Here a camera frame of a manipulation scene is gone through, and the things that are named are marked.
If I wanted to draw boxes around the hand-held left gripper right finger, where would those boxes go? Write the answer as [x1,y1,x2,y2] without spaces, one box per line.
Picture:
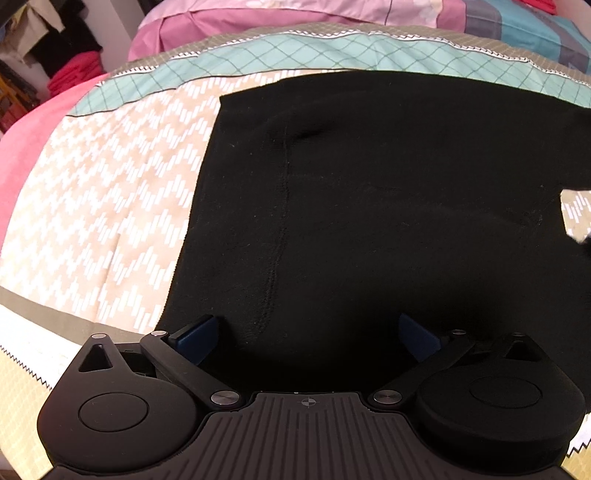
[368,313,543,409]

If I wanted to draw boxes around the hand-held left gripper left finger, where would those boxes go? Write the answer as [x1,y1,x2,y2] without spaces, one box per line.
[76,315,243,411]

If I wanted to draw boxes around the black pants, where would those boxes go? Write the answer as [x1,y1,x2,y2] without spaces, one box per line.
[161,70,591,398]

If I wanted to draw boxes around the zigzag patterned bedspread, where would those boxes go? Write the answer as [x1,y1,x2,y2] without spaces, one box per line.
[0,25,591,480]

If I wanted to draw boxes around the pink bed sheet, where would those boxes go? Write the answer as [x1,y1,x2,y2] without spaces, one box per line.
[0,74,109,252]

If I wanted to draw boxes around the stack of red clothes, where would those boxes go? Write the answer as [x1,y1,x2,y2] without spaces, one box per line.
[47,51,101,97]

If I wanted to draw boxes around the wooden shelf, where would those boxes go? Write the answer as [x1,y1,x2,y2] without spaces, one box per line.
[0,74,40,137]

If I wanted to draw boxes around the colour block pillow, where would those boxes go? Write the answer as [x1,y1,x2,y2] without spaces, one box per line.
[436,0,591,77]

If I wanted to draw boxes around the pink floral pillow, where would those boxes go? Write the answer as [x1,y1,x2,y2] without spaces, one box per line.
[128,0,465,62]

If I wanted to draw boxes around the black hanging clothes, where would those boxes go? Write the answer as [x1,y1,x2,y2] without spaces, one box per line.
[28,0,103,77]

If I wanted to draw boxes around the beige hanging cloth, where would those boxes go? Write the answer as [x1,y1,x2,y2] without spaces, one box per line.
[0,0,65,61]

